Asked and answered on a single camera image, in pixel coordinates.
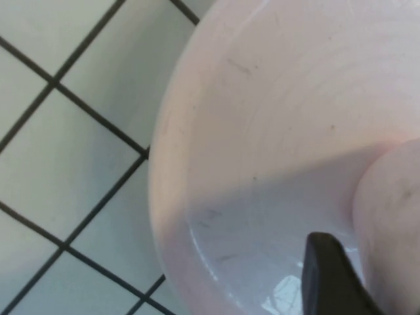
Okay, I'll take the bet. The pink round plate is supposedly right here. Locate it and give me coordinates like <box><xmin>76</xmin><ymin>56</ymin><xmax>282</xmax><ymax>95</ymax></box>
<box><xmin>147</xmin><ymin>0</ymin><xmax>420</xmax><ymax>315</ymax></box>

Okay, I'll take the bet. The pink plastic cup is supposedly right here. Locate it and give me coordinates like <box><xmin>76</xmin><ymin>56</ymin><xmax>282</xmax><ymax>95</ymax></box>
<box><xmin>352</xmin><ymin>137</ymin><xmax>420</xmax><ymax>301</ymax></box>

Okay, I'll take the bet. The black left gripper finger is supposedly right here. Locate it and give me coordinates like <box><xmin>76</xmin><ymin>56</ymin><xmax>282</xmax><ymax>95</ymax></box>
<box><xmin>302</xmin><ymin>232</ymin><xmax>392</xmax><ymax>315</ymax></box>

